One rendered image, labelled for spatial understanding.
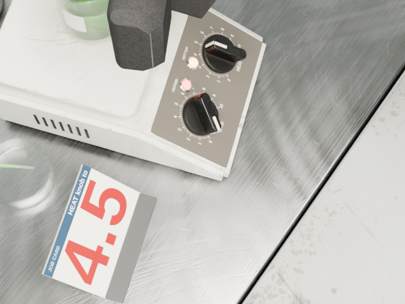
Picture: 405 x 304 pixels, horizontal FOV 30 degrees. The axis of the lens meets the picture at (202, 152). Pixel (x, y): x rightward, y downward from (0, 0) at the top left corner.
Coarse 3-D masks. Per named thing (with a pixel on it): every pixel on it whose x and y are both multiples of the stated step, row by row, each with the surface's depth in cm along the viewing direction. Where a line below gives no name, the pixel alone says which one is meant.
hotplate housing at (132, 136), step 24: (168, 48) 60; (264, 48) 65; (168, 72) 59; (0, 96) 58; (24, 96) 58; (144, 96) 58; (24, 120) 62; (48, 120) 60; (72, 120) 58; (96, 120) 58; (120, 120) 57; (144, 120) 58; (240, 120) 62; (96, 144) 62; (120, 144) 60; (144, 144) 59; (168, 144) 58; (192, 168) 61; (216, 168) 61
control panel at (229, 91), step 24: (192, 24) 61; (216, 24) 62; (192, 48) 60; (192, 72) 60; (240, 72) 63; (168, 96) 59; (192, 96) 60; (216, 96) 61; (240, 96) 62; (168, 120) 58; (192, 144) 59; (216, 144) 60
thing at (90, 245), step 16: (96, 176) 60; (96, 192) 60; (112, 192) 61; (128, 192) 62; (80, 208) 59; (96, 208) 60; (112, 208) 61; (80, 224) 59; (96, 224) 60; (112, 224) 60; (80, 240) 59; (96, 240) 59; (112, 240) 60; (64, 256) 58; (80, 256) 58; (96, 256) 59; (64, 272) 58; (80, 272) 58; (96, 272) 59; (96, 288) 59
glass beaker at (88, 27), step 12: (60, 0) 52; (72, 0) 51; (96, 0) 51; (108, 0) 52; (60, 12) 54; (72, 12) 52; (84, 12) 52; (96, 12) 52; (72, 24) 54; (84, 24) 54; (96, 24) 54; (72, 36) 57; (84, 36) 56; (96, 36) 56; (108, 36) 56
